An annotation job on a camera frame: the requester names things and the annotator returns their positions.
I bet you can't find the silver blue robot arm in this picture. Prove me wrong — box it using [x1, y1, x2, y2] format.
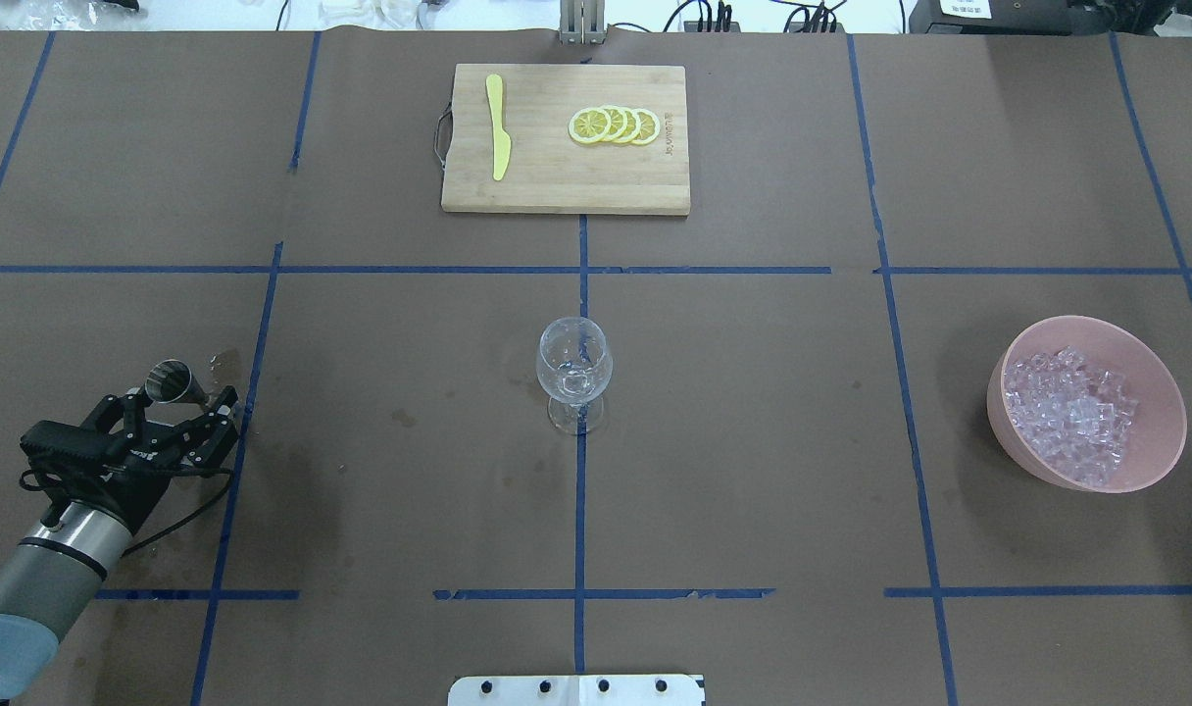
[0, 388, 240, 702]

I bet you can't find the yellow plastic knife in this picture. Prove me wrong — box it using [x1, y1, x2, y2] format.
[485, 75, 514, 180]

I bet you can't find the clear ice cubes pile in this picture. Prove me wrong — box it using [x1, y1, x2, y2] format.
[1001, 347, 1140, 487]

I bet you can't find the pink plastic bowl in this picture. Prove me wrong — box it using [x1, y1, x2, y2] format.
[986, 316, 1187, 493]

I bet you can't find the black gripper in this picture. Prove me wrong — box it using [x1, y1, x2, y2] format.
[20, 388, 240, 526]

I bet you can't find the lemon slice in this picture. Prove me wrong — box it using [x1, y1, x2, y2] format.
[613, 107, 641, 144]
[600, 106, 628, 142]
[569, 107, 614, 144]
[631, 109, 662, 145]

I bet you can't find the clear wine glass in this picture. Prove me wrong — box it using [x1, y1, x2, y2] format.
[536, 317, 614, 436]

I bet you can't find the bamboo cutting board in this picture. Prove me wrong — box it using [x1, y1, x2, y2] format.
[442, 63, 693, 218]

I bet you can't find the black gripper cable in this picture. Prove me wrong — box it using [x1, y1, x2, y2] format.
[18, 465, 236, 561]

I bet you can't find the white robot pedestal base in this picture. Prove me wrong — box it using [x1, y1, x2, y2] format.
[447, 674, 707, 705]

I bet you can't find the steel double jigger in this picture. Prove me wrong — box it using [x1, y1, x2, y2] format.
[143, 359, 210, 411]

